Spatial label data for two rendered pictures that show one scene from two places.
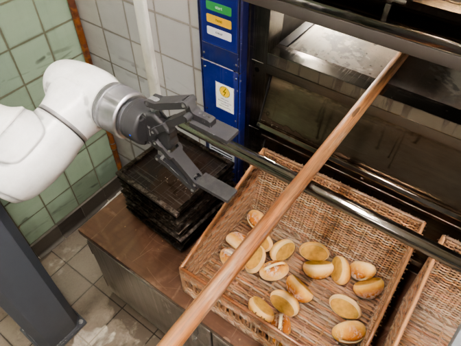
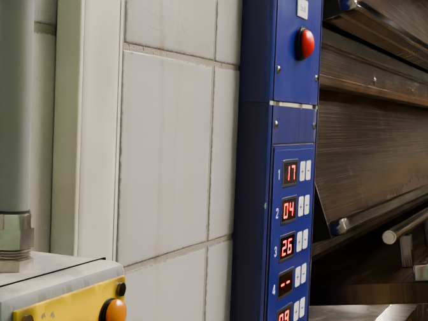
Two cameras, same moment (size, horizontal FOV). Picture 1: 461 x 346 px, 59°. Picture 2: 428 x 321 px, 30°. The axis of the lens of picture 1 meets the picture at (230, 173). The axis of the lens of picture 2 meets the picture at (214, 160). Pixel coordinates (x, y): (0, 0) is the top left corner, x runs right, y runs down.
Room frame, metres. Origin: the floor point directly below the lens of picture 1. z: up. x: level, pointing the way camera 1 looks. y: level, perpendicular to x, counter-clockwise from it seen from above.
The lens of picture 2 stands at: (1.35, 0.78, 1.58)
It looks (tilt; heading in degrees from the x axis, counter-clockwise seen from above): 3 degrees down; 257
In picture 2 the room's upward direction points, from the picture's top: 2 degrees clockwise
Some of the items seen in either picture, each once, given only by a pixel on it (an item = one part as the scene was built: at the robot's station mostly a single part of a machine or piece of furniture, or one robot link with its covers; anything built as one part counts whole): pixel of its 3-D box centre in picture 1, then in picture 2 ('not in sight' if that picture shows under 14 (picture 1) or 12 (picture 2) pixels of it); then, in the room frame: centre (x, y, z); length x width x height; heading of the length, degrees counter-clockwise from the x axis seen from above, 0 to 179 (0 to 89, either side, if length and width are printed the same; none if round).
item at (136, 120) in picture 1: (154, 128); not in sight; (0.53, 0.13, 1.34); 0.09 x 0.07 x 0.08; 54
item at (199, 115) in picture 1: (199, 111); not in sight; (0.47, 0.05, 1.43); 0.05 x 0.01 x 0.03; 54
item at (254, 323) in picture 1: (297, 258); not in sight; (0.64, -0.20, 0.72); 0.56 x 0.49 x 0.28; 56
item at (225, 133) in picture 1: (213, 128); not in sight; (0.45, 0.02, 1.41); 0.07 x 0.03 x 0.01; 54
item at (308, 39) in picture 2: not in sight; (306, 30); (1.09, 0.04, 1.67); 0.03 x 0.02 x 0.06; 54
